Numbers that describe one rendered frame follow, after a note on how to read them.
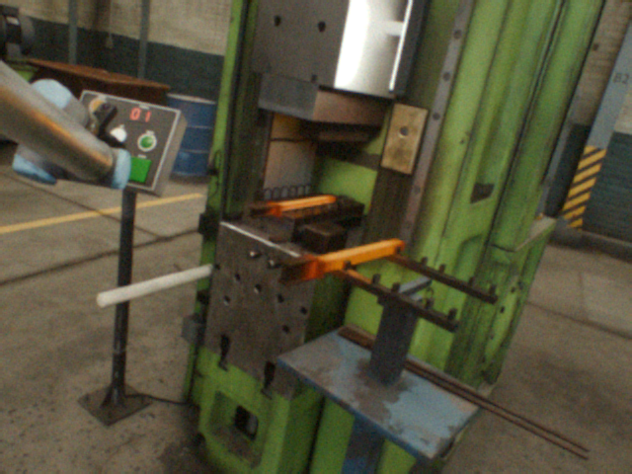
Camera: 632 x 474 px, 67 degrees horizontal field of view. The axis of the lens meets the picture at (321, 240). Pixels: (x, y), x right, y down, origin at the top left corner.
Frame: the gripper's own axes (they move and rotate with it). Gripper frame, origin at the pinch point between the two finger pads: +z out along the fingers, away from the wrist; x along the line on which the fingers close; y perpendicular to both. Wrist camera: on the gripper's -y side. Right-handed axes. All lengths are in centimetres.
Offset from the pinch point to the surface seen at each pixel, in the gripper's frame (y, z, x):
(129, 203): 8.7, 28.5, -8.0
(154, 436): 87, 62, 14
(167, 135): -12.3, 11.1, 5.8
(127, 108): -18.7, 11.1, -10.0
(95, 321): 56, 116, -52
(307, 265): 25, -37, 66
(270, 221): 7.5, 10.3, 45.6
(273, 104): -22.8, -4.3, 40.4
